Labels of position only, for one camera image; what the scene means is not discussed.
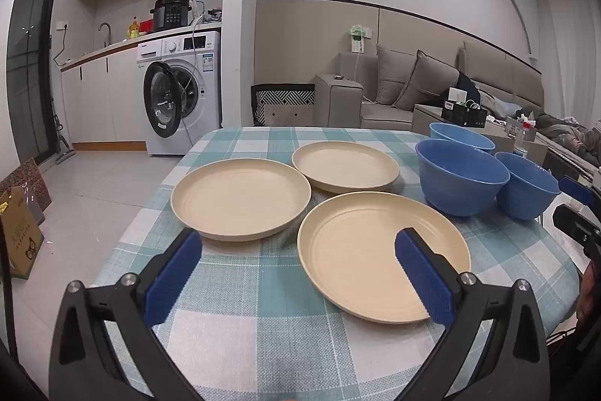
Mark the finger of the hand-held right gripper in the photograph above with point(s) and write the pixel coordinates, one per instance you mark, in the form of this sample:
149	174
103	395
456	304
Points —
575	225
575	190

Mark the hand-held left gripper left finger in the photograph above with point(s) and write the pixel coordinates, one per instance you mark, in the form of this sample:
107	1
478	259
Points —
171	279

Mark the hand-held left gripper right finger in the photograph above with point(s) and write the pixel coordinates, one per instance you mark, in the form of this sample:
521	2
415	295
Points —
425	279

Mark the beige round plate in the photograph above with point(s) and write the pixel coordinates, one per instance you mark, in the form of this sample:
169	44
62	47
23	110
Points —
345	166
239	194
361	250

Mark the large blue bowl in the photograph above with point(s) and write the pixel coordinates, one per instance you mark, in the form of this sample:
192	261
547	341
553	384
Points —
458	189

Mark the grey blanket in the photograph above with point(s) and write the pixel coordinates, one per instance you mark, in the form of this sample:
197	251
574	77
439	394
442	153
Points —
563	133

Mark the clear water bottle red cap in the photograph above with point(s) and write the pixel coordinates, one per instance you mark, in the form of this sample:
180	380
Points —
528	132

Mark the teal checked tablecloth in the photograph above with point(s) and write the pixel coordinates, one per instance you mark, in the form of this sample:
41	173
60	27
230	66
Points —
263	288

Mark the black box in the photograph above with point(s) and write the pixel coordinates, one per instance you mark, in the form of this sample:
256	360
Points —
462	114

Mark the white box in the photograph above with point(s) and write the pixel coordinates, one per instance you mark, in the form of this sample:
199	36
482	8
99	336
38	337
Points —
462	94

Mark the dark clothing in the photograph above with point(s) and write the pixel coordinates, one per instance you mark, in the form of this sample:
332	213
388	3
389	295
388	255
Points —
469	82

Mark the brown cardboard box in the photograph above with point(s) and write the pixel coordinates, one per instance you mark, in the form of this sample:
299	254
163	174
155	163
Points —
21	236

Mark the patterned flat box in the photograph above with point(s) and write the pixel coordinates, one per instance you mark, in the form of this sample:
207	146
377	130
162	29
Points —
28	180

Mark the white washing machine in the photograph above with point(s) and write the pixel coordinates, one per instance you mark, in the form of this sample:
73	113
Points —
197	100

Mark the grey sofa cushion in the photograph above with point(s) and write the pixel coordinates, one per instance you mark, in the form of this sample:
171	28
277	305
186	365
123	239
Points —
427	84
394	74

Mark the white kitchen counter cabinets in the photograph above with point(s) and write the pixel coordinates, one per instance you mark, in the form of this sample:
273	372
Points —
103	100

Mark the grey sofa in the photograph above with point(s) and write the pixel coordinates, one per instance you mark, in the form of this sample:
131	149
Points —
338	100

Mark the red box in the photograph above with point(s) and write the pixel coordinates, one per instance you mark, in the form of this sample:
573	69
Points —
147	26

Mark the curved kitchen faucet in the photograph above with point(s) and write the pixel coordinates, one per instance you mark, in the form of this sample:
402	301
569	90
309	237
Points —
107	30

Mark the dark glass door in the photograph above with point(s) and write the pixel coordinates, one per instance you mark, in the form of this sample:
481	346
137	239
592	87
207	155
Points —
33	53

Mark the black pressure cooker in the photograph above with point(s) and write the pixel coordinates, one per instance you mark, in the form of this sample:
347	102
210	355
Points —
171	13

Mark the wall socket with green charger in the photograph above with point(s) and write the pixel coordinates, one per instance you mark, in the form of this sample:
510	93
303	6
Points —
358	37

